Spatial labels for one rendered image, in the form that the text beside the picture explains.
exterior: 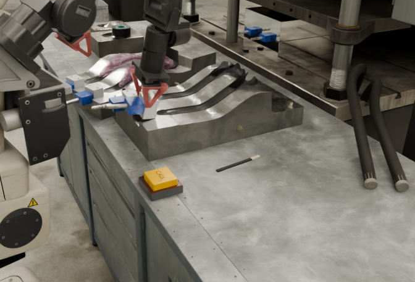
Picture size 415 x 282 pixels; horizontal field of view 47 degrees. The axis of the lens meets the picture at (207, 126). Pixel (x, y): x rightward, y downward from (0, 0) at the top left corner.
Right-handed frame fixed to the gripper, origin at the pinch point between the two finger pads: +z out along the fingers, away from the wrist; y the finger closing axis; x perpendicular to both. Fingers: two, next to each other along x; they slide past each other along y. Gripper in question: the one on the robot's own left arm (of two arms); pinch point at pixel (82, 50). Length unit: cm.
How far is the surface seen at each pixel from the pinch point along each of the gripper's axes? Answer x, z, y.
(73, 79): 5.2, 10.3, 8.3
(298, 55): -78, 61, -6
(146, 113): 4.2, 7.4, -32.6
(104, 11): -121, 131, 277
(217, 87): -19.3, 19.0, -31.5
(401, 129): -74, 79, -55
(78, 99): 9.7, 10.6, -2.1
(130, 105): 6.3, 2.9, -31.6
